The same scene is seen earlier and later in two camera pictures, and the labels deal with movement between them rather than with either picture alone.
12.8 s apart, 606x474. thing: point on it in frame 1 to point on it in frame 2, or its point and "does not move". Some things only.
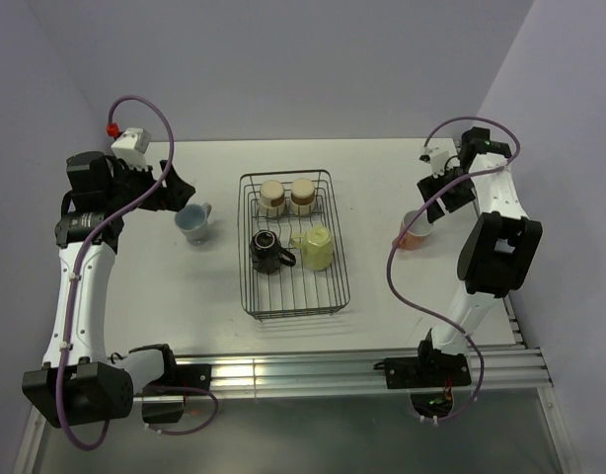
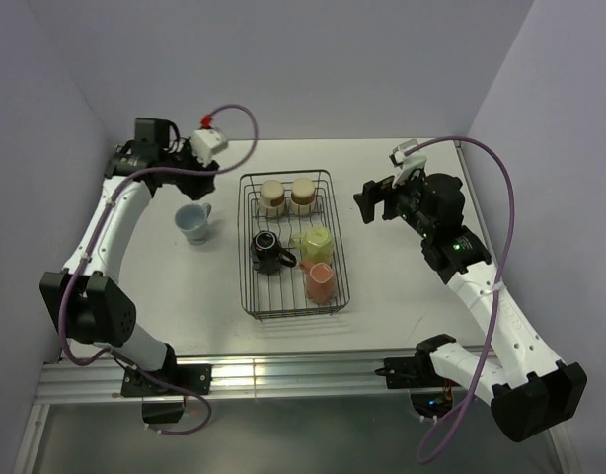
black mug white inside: (266, 254) does not move
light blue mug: (192, 221) does not move
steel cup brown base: (271, 198) does not move
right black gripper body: (459, 195) to (404, 200)
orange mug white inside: (416, 235) to (321, 284)
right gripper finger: (434, 212) to (372, 194)
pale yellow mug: (318, 249) does not move
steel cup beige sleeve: (303, 197) does not move
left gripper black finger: (179, 190) to (195, 186)
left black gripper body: (132, 185) to (187, 159)
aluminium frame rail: (497, 368) does not move
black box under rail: (162, 412) does not move
